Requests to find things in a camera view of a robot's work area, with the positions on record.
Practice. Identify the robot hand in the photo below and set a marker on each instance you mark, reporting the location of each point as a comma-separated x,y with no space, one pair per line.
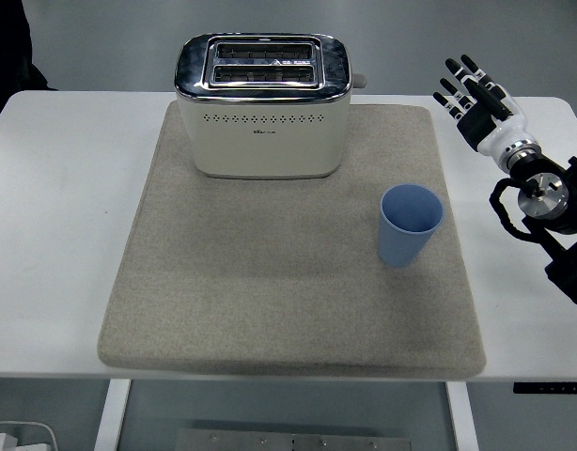
497,129

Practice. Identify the blue plastic cup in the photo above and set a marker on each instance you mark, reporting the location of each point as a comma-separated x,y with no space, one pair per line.
401,244

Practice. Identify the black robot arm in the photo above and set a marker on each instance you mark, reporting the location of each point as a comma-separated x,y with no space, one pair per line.
568,206

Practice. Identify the cream two-slot toaster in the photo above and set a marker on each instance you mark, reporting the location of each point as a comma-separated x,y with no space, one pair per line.
265,145

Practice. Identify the black table control panel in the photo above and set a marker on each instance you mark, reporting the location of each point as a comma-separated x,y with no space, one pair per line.
551,388

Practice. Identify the beige felt mat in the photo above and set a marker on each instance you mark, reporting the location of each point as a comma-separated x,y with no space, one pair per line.
269,300

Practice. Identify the white table leg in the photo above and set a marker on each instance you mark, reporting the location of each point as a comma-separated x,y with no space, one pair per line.
462,418
111,413

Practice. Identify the person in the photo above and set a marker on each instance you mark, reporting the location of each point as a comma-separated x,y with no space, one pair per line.
11,42

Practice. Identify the white plug adapter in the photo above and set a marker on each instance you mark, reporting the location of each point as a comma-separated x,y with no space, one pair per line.
4,442

